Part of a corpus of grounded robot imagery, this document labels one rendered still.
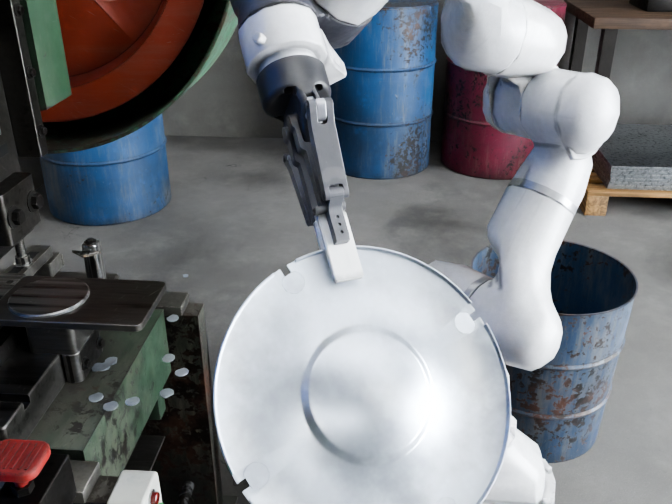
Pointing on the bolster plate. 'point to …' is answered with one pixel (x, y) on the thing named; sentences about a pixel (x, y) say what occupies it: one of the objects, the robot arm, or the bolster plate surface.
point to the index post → (94, 259)
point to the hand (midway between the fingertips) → (337, 249)
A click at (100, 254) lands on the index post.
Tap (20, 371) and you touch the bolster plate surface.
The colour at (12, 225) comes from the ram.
